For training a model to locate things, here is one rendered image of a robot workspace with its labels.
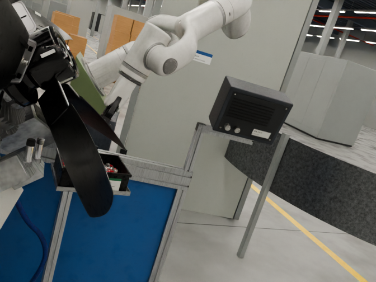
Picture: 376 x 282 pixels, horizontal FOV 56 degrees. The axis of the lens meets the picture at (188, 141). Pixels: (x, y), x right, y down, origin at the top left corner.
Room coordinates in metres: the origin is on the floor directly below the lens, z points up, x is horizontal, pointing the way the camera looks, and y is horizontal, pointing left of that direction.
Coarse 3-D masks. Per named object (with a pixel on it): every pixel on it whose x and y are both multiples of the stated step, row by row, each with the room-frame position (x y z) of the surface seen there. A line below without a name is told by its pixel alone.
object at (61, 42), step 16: (48, 32) 0.73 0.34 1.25; (48, 48) 0.71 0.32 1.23; (64, 48) 0.79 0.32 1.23; (32, 64) 0.70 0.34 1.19; (48, 64) 0.71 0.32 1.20; (64, 64) 0.72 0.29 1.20; (32, 80) 0.72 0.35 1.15; (48, 80) 0.72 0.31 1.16; (16, 96) 0.70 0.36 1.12; (32, 96) 0.75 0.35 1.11
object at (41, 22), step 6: (30, 12) 1.00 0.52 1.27; (36, 18) 0.98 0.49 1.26; (42, 18) 1.02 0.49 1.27; (36, 24) 0.93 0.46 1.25; (42, 24) 0.95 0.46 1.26; (48, 24) 0.99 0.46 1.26; (54, 24) 1.07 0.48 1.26; (36, 30) 0.89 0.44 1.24; (60, 30) 1.04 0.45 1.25; (66, 36) 1.00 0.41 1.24
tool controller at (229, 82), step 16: (224, 80) 1.37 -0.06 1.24; (240, 80) 1.38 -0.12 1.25; (224, 96) 1.31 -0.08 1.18; (240, 96) 1.29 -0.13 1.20; (256, 96) 1.31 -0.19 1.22; (272, 96) 1.34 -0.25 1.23; (224, 112) 1.30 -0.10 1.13; (240, 112) 1.31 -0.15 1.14; (256, 112) 1.33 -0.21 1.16; (272, 112) 1.33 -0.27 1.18; (288, 112) 1.35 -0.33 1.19; (224, 128) 1.33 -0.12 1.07; (240, 128) 1.34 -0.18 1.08; (256, 128) 1.35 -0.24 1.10; (272, 128) 1.36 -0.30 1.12
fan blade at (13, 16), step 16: (0, 0) 0.53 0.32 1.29; (0, 16) 0.53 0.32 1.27; (16, 16) 0.59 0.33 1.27; (0, 32) 0.53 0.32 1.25; (16, 32) 0.59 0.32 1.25; (0, 48) 0.53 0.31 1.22; (16, 48) 0.60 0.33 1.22; (0, 64) 0.55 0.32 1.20; (16, 64) 0.62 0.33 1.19; (0, 80) 0.57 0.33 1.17
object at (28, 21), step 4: (12, 4) 0.74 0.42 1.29; (16, 4) 0.74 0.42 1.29; (20, 4) 0.75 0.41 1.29; (24, 4) 0.76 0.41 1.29; (16, 8) 0.74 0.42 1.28; (20, 8) 0.75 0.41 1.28; (24, 8) 0.76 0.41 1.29; (20, 12) 0.75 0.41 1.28; (24, 12) 0.75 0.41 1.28; (28, 12) 0.76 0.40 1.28; (20, 16) 0.75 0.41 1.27; (28, 16) 0.76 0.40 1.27; (24, 20) 0.75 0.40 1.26; (28, 20) 0.76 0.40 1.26; (32, 20) 0.76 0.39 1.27; (24, 24) 0.75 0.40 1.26; (28, 24) 0.76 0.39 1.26; (32, 24) 0.76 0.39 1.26; (28, 28) 0.76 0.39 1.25; (32, 28) 0.76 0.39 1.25
